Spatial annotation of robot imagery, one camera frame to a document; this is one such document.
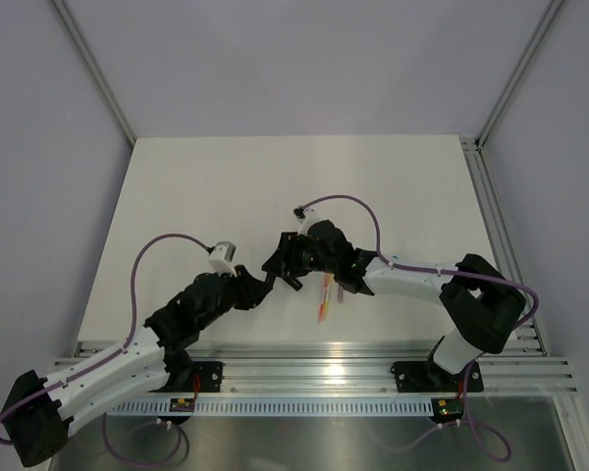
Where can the white slotted cable duct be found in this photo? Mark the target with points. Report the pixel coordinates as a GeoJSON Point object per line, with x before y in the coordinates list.
{"type": "Point", "coordinates": [277, 407]}

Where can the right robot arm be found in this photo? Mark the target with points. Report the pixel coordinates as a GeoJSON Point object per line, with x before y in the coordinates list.
{"type": "Point", "coordinates": [483, 307]}

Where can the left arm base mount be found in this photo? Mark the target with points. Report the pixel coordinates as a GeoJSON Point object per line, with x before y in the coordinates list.
{"type": "Point", "coordinates": [204, 377]}

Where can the aluminium frame post left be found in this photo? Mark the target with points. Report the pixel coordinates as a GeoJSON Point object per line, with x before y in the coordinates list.
{"type": "Point", "coordinates": [69, 23]}

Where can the aluminium side rail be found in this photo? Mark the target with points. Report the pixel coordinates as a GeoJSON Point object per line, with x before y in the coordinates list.
{"type": "Point", "coordinates": [530, 333]}

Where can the aluminium mounting rail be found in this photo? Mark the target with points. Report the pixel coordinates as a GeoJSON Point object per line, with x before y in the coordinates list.
{"type": "Point", "coordinates": [369, 368]}

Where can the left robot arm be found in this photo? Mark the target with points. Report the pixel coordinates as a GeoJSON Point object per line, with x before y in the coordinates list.
{"type": "Point", "coordinates": [42, 412]}

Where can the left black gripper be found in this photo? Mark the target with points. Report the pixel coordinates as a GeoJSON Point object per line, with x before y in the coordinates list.
{"type": "Point", "coordinates": [251, 290]}

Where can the thin red pen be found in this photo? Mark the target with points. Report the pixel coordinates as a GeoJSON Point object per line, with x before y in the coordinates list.
{"type": "Point", "coordinates": [322, 301]}

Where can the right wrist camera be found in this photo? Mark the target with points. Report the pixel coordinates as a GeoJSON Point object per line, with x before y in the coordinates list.
{"type": "Point", "coordinates": [306, 218]}

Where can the aluminium frame post right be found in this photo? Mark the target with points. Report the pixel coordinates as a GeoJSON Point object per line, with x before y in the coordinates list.
{"type": "Point", "coordinates": [521, 68]}

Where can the aluminium frame post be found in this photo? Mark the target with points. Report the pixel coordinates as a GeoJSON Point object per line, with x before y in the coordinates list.
{"type": "Point", "coordinates": [521, 68]}
{"type": "Point", "coordinates": [69, 23]}

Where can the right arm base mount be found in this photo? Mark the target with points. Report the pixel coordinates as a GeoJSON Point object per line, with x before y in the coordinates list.
{"type": "Point", "coordinates": [448, 391]}

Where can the yellow highlighter pen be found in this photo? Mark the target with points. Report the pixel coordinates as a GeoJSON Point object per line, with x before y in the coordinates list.
{"type": "Point", "coordinates": [327, 297]}

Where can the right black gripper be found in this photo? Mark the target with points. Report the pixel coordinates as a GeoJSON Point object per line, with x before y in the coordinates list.
{"type": "Point", "coordinates": [287, 253]}

